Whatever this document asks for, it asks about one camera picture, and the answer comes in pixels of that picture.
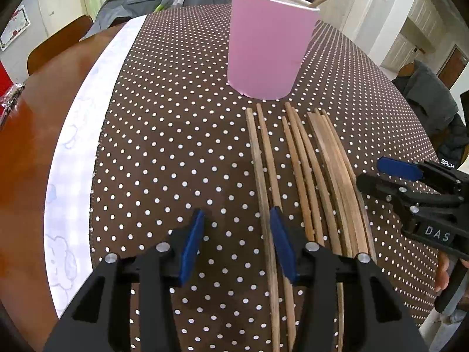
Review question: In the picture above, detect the framed certificate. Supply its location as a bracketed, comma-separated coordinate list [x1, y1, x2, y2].
[0, 5, 30, 51]

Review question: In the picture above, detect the pink cup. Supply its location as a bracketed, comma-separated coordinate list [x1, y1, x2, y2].
[226, 0, 319, 100]

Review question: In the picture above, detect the wooden chair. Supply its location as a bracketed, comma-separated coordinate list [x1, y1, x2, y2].
[393, 63, 417, 82]
[27, 15, 93, 76]

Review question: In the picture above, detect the person's right hand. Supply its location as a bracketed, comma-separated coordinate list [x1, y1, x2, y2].
[435, 251, 454, 291]

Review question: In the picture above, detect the white cabinet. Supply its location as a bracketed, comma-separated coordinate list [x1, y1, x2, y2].
[381, 0, 451, 70]

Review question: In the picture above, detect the black puffer jacket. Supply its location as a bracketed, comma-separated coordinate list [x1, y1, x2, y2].
[438, 114, 469, 172]

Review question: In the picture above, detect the red board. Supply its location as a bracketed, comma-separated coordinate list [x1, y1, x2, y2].
[0, 64, 23, 118]

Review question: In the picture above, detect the brown polka-dot tablecloth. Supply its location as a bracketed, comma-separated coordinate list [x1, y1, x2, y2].
[88, 2, 440, 352]

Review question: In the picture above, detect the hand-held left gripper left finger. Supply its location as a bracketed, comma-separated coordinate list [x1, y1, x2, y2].
[43, 209, 206, 352]

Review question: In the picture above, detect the white patterned cloth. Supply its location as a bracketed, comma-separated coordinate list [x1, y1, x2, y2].
[44, 15, 147, 319]

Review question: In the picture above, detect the brown door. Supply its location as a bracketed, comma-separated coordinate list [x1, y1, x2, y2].
[438, 44, 469, 89]

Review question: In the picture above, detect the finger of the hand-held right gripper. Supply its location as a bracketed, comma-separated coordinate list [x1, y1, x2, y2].
[377, 156, 459, 185]
[356, 173, 464, 229]

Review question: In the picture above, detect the dark grey jacket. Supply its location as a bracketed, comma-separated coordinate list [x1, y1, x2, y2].
[392, 60, 466, 155]

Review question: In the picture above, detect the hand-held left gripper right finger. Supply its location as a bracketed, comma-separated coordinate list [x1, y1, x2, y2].
[270, 207, 430, 352]

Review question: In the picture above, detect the clear plastic object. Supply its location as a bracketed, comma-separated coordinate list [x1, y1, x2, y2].
[0, 84, 26, 115]

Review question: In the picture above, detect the row of wooden chopsticks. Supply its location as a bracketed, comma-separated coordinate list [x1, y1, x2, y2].
[245, 103, 378, 352]

